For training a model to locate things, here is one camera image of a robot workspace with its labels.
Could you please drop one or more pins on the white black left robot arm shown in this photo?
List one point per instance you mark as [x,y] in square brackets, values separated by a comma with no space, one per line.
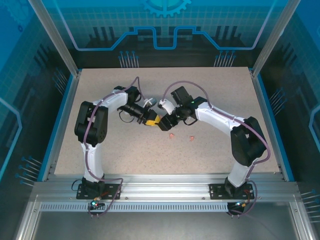
[96,165]

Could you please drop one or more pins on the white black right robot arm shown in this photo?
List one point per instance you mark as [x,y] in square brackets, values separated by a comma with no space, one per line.
[212,120]

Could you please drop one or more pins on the blue table edge strip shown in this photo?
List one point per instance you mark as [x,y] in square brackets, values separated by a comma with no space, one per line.
[275,125]
[57,125]

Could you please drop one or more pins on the small LED connector board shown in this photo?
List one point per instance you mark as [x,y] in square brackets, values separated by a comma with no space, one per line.
[95,204]
[238,205]

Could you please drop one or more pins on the grey sheet metal panel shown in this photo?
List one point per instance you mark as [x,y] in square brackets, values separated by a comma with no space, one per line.
[162,227]

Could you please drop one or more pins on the wide aluminium frame beam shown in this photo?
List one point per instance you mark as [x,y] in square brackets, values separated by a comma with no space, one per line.
[162,186]

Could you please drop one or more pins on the aluminium table edge rail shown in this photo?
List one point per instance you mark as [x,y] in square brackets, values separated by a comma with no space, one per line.
[63,125]
[268,125]

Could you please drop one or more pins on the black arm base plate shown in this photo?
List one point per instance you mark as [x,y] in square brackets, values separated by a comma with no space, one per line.
[215,191]
[111,187]

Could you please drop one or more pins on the aluminium frame post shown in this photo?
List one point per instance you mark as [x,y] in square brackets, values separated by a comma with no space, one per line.
[56,37]
[274,37]

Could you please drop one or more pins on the aluminium frame rail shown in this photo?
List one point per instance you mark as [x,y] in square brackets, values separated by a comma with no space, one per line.
[301,220]
[27,220]

